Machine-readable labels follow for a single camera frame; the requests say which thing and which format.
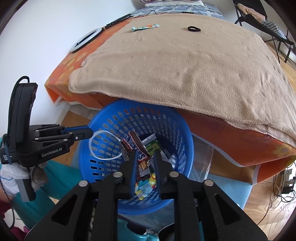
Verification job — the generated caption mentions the pink clothing on chair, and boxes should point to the pink clothing on chair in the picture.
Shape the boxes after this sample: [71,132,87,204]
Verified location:
[237,3,266,23]

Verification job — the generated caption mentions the left hand in glove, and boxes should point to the left hand in glove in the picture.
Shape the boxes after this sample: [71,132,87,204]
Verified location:
[1,162,48,197]

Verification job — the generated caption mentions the blue checked bed sheet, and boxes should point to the blue checked bed sheet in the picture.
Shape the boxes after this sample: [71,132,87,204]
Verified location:
[131,4,225,20]

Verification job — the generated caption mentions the striped garment on chair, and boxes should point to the striped garment on chair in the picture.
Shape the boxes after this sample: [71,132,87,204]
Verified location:
[262,20,287,39]

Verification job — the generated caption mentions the black cable with remote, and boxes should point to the black cable with remote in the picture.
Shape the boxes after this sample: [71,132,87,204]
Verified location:
[130,9,195,18]

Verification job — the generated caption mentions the white plastic strap loop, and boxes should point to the white plastic strap loop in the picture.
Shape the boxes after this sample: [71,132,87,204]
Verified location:
[89,129,124,160]

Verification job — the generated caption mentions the white ring light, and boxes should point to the white ring light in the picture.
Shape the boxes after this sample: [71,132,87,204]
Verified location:
[70,28,104,53]

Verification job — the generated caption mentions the brown Snickers wrapper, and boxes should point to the brown Snickers wrapper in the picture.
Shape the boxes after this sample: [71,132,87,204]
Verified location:
[120,131,151,179]

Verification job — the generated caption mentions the cables on floor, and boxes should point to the cables on floor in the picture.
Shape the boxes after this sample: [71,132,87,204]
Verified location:
[256,162,296,227]

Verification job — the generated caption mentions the orange floral bed sheet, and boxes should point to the orange floral bed sheet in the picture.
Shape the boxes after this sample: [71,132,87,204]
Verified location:
[44,16,296,185]

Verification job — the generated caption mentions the clear plastic bag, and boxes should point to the clear plastic bag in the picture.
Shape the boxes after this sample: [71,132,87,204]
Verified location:
[155,135,214,230]

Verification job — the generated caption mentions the black folding chair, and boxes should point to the black folding chair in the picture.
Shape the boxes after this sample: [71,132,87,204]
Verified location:
[233,1,295,63]

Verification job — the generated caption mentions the colourful snack wrapper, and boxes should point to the colourful snack wrapper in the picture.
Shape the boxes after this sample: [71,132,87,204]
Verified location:
[134,161,157,200]

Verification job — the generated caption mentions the colourful fruit print tube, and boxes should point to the colourful fruit print tube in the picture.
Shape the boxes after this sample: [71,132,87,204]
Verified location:
[131,24,160,32]

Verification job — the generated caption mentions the green white milk carton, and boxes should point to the green white milk carton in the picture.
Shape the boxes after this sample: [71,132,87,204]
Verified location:
[142,133,163,156]

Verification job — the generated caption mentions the teal trousers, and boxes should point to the teal trousers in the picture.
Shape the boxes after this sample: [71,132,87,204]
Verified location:
[12,161,81,229]

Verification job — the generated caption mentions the black ring light stand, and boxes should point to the black ring light stand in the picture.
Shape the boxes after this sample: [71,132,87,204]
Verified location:
[102,14,132,30]

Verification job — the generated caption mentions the blue plastic trash basket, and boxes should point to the blue plastic trash basket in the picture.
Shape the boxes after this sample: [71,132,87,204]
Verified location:
[78,99,194,215]

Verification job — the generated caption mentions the beige fleece blanket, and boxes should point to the beige fleece blanket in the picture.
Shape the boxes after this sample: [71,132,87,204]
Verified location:
[69,14,295,146]

